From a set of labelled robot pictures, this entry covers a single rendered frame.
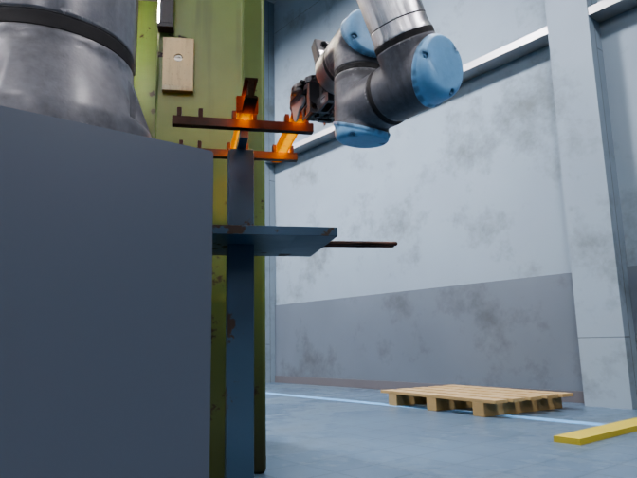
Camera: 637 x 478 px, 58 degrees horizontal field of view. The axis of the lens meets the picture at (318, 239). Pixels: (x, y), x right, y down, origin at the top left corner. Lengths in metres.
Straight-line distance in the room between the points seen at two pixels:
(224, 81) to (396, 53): 1.05
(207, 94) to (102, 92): 1.34
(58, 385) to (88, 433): 0.04
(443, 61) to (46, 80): 0.54
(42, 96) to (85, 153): 0.05
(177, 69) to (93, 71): 1.34
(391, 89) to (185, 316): 0.52
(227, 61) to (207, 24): 0.13
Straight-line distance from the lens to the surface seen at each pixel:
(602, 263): 4.23
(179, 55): 1.86
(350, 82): 0.96
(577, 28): 4.72
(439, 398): 3.92
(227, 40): 1.91
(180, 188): 0.47
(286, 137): 1.45
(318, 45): 1.21
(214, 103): 1.81
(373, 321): 5.68
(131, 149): 0.46
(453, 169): 5.21
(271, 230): 1.23
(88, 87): 0.49
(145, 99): 2.20
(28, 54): 0.50
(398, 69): 0.85
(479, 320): 4.89
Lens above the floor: 0.44
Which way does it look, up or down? 10 degrees up
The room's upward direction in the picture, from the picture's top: 1 degrees counter-clockwise
